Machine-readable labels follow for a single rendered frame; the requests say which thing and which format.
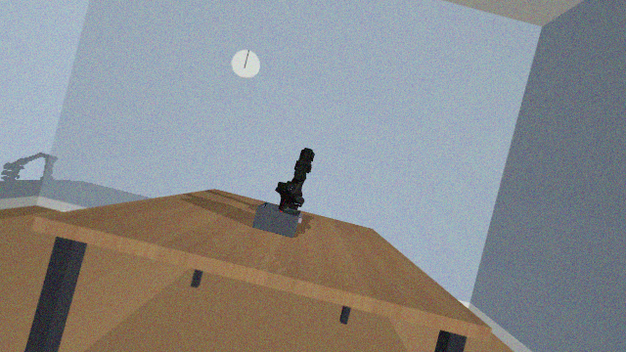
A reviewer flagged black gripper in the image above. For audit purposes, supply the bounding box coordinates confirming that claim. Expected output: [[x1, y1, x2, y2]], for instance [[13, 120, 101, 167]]
[[275, 180, 304, 211]]

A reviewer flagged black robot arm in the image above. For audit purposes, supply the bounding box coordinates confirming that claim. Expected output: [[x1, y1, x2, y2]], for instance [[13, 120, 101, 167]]
[[277, 148, 315, 210]]

